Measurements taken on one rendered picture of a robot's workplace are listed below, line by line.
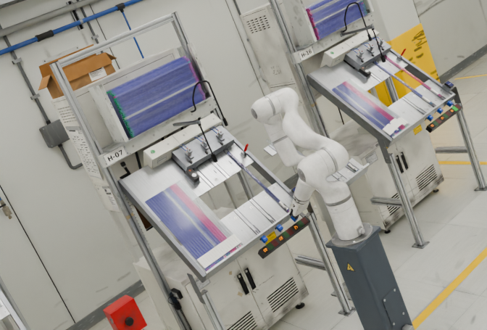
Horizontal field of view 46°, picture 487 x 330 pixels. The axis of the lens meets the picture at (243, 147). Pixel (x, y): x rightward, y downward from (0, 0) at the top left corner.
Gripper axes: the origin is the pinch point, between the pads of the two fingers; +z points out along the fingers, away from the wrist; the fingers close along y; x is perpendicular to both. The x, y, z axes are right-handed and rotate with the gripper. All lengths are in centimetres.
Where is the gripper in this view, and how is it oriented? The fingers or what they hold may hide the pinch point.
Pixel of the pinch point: (295, 215)
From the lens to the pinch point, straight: 302.9
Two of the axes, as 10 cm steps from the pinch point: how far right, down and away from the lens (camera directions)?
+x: -6.6, -6.2, 4.3
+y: 7.4, -4.5, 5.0
